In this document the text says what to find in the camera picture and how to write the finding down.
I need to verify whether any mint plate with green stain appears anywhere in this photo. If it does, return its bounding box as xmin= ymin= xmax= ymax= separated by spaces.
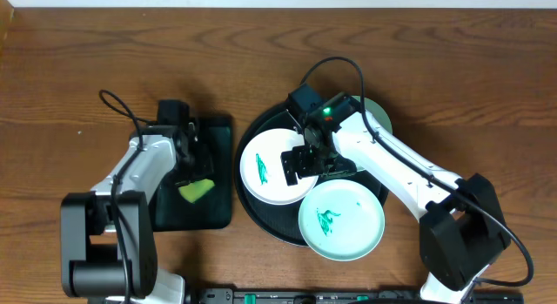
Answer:
xmin=299 ymin=179 xmax=386 ymax=261

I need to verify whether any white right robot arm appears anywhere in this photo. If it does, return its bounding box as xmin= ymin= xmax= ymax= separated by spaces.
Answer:
xmin=281 ymin=107 xmax=512 ymax=303

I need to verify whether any white plate with green stain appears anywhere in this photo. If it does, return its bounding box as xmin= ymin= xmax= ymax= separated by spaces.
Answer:
xmin=239 ymin=128 xmax=318 ymax=206

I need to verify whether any yellow green-stained sponge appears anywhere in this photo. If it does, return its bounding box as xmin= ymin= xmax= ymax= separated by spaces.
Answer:
xmin=178 ymin=179 xmax=215 ymax=204

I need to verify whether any black rectangular tray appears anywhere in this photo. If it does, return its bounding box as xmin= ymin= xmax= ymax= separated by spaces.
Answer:
xmin=149 ymin=116 xmax=232 ymax=232

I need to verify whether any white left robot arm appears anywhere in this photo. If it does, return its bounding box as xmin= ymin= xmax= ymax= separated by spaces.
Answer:
xmin=60 ymin=121 xmax=204 ymax=303

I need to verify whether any black round tray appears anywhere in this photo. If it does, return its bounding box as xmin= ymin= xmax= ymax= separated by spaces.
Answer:
xmin=233 ymin=99 xmax=391 ymax=247

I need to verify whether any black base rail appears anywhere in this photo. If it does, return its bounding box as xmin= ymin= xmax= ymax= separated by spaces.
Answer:
xmin=186 ymin=287 xmax=526 ymax=304

